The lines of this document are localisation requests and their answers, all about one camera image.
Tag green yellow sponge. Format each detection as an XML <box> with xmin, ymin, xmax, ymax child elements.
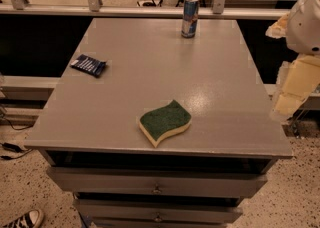
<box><xmin>139</xmin><ymin>100</ymin><xmax>192</xmax><ymax>148</ymax></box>

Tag redbull can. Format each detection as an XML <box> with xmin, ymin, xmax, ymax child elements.
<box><xmin>181</xmin><ymin>0</ymin><xmax>199</xmax><ymax>38</ymax></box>

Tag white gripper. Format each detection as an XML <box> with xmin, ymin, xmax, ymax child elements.
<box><xmin>265</xmin><ymin>0</ymin><xmax>320</xmax><ymax>122</ymax></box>

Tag black white sneaker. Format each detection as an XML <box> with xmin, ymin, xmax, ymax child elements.
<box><xmin>2</xmin><ymin>209</ymin><xmax>44</xmax><ymax>228</ymax></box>

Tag black cable on floor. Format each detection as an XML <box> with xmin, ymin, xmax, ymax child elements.
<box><xmin>0</xmin><ymin>115</ymin><xmax>34</xmax><ymax>161</ymax></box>

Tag blue snack packet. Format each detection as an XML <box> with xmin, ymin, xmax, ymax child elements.
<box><xmin>70</xmin><ymin>54</ymin><xmax>107</xmax><ymax>78</ymax></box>

